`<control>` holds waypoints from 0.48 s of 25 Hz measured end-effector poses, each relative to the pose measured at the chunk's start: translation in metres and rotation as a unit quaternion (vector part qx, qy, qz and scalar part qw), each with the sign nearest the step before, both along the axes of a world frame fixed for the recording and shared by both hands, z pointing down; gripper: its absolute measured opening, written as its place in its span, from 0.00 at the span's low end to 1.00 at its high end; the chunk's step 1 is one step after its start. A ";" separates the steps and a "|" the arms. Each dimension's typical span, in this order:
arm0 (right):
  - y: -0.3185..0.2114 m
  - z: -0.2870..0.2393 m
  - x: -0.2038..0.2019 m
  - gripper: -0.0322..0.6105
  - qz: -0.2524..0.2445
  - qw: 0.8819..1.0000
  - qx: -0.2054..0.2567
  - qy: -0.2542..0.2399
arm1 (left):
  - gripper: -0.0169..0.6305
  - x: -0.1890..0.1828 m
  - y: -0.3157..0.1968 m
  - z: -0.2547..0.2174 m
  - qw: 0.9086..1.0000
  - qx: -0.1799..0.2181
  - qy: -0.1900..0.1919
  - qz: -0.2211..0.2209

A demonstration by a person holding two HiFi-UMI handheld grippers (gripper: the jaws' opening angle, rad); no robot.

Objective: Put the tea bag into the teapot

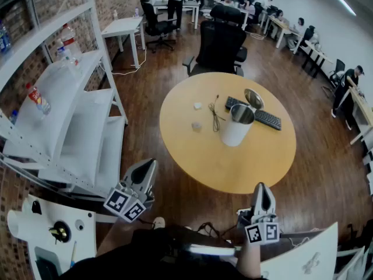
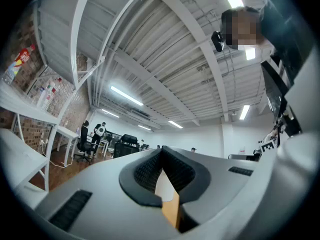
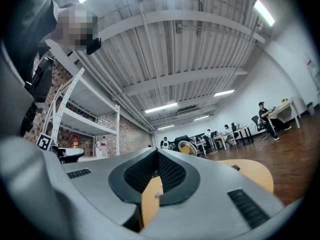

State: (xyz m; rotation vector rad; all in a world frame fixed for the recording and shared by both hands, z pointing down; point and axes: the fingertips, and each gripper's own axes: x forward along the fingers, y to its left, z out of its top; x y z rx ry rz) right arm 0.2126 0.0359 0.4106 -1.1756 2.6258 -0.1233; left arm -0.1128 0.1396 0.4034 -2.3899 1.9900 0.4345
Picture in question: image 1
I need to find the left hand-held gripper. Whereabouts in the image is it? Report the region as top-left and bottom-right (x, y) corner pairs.
(103, 158), (159, 223)

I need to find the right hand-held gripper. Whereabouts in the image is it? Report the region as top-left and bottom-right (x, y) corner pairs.
(237, 182), (280, 246)

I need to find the white electric kettle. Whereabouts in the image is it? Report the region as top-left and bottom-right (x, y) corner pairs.
(220, 87), (265, 148)

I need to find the person's left forearm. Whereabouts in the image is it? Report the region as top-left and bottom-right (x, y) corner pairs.
(96, 216), (139, 256)

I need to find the person's right forearm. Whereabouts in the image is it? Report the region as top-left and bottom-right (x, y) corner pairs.
(235, 241), (262, 279)

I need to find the small white cushion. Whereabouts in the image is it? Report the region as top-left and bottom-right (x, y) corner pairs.
(94, 115), (126, 197)

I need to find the white board with drawing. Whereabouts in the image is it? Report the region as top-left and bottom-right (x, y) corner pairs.
(260, 222), (339, 280)

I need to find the grey waist device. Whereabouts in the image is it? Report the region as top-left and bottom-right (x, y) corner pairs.
(183, 243), (242, 257)

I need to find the medium white cushion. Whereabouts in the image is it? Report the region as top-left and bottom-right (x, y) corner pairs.
(39, 88), (116, 186)

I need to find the black keyboard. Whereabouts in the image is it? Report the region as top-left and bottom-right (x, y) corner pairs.
(224, 96), (283, 131)

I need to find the person's black clothing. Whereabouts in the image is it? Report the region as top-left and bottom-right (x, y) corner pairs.
(59, 225), (263, 280)

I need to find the black knob with brass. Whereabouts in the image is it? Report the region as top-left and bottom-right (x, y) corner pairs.
(48, 220), (72, 244)

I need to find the white chair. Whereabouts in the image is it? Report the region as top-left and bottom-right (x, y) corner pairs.
(335, 245), (373, 280)

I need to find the blue pen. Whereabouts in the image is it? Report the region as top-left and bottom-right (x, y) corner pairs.
(69, 240), (78, 268)

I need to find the large white cushion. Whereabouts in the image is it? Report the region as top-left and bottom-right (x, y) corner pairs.
(2, 50), (104, 160)

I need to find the white board with holes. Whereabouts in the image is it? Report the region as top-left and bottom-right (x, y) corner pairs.
(7, 194), (97, 280)

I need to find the red label drink bottle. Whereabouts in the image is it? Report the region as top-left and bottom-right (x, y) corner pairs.
(25, 82), (52, 119)

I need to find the tan wooden desk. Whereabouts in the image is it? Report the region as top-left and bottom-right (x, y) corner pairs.
(349, 86), (373, 145)

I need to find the large black office chair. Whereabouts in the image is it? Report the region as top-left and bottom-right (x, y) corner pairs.
(182, 4), (248, 78)

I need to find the small black office chair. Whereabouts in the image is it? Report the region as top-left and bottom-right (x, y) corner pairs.
(140, 0), (178, 54)

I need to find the black visitor chair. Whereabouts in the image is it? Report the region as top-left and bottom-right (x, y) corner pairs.
(322, 58), (347, 95)

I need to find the desk with black legs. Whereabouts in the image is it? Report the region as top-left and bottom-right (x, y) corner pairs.
(300, 39), (335, 78)

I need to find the white metal shelf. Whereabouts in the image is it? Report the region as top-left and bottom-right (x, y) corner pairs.
(0, 0), (129, 204)

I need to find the long desk with white legs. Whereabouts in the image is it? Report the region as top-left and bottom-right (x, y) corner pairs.
(268, 15), (305, 55)

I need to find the blue plastic bottle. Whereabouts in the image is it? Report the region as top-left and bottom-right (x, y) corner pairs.
(0, 20), (12, 54)

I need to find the thin black cable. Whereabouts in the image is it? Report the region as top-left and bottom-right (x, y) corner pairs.
(207, 94), (227, 133)

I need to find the white floor cable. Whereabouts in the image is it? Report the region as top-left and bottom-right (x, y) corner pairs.
(245, 30), (266, 40)
(111, 30), (148, 76)

